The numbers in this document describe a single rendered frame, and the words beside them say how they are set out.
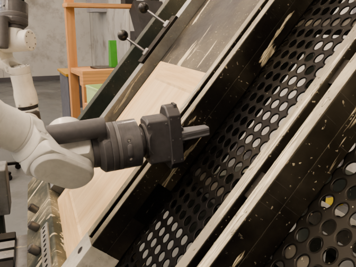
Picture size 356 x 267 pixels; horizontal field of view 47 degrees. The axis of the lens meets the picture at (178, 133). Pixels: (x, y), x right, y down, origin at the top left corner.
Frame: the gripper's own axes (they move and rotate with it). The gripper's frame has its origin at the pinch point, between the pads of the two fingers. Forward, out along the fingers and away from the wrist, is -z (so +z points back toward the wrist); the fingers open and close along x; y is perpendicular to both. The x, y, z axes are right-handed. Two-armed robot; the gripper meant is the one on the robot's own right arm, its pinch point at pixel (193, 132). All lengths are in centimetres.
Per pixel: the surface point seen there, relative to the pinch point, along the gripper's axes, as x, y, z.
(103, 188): -20.8, 31.9, 15.0
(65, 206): -31, 47, 25
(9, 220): -119, 245, 66
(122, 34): 17, 73, -3
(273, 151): 3.5, -26.2, -1.5
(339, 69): 13.2, -26.6, -11.4
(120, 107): -7, 67, 2
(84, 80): -36, 370, -16
